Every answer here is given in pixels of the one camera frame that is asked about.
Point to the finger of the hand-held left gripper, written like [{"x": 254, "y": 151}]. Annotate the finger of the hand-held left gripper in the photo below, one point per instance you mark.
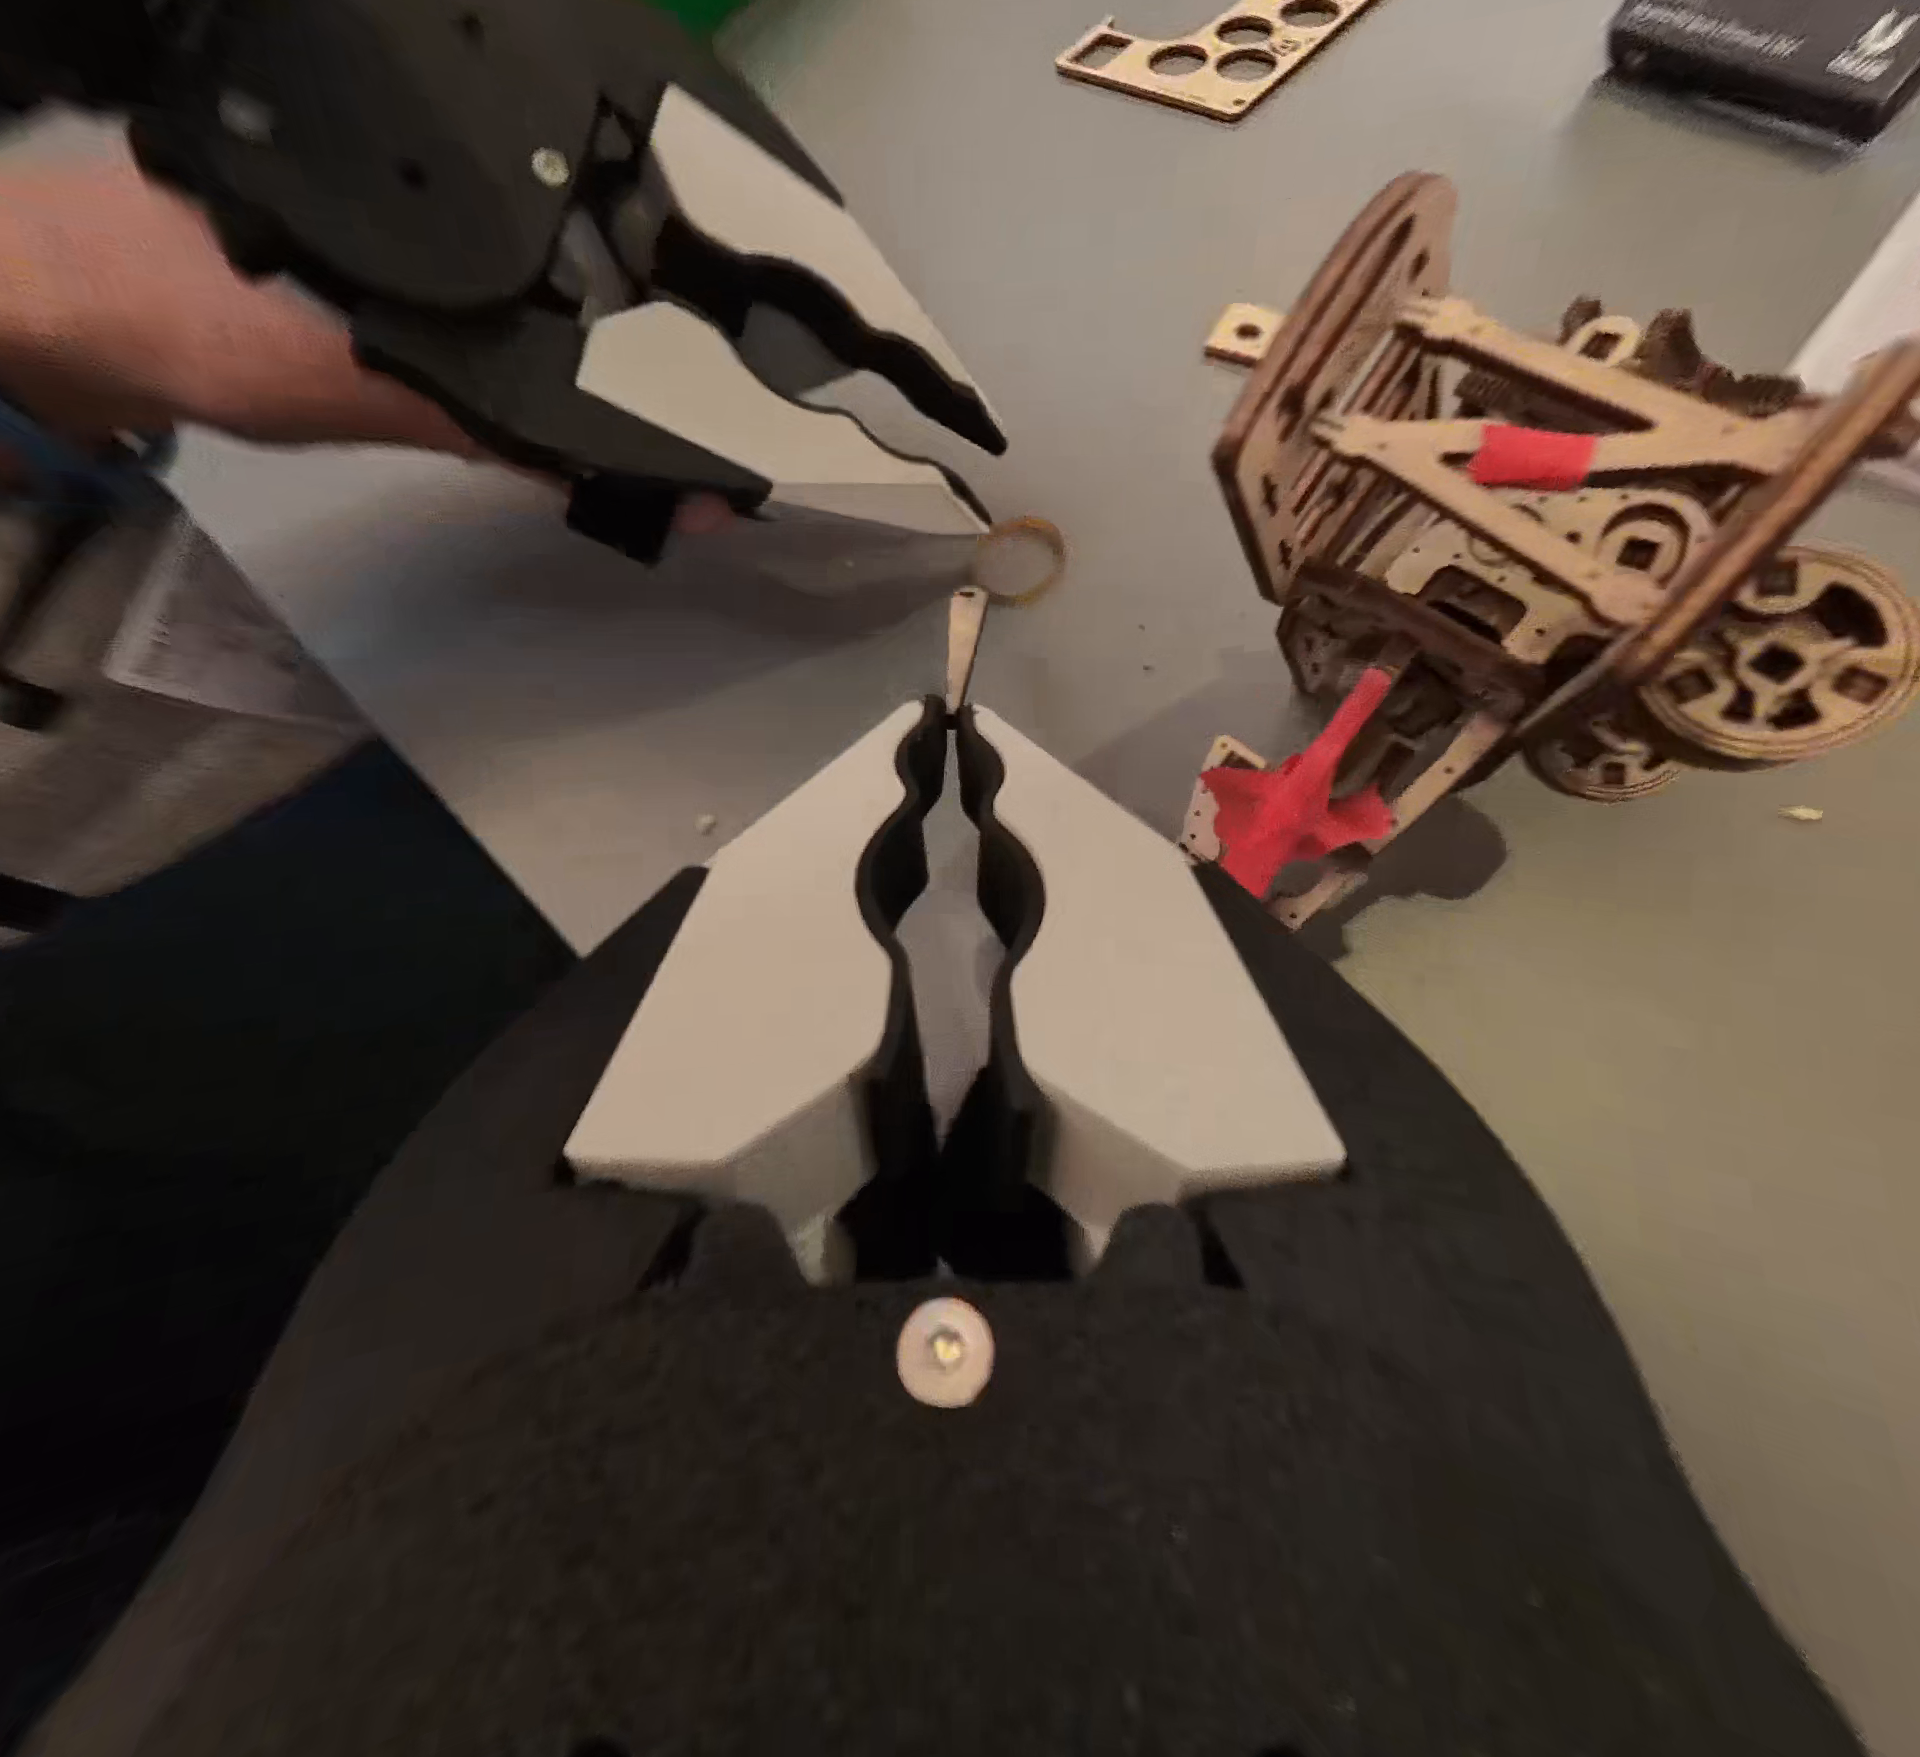
[
  {"x": 676, "y": 386},
  {"x": 782, "y": 211}
]

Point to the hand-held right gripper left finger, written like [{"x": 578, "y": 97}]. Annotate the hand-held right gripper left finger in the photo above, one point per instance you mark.
[{"x": 720, "y": 1036}]

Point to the person's left hand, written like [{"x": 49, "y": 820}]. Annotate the person's left hand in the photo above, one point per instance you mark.
[{"x": 180, "y": 317}]

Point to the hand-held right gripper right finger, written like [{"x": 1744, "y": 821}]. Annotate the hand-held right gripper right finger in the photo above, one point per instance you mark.
[{"x": 1185, "y": 1036}]

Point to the wooden model airplane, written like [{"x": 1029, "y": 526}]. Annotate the wooden model airplane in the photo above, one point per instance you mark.
[{"x": 1440, "y": 543}]

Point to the wooden sheet with round holes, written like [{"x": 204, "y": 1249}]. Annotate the wooden sheet with round holes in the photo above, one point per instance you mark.
[{"x": 1294, "y": 38}]

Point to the small square wooden piece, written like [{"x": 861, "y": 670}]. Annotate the small square wooden piece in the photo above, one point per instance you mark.
[{"x": 1232, "y": 343}]

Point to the grey desk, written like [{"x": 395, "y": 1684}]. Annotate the grey desk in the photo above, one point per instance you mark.
[{"x": 1651, "y": 1111}]

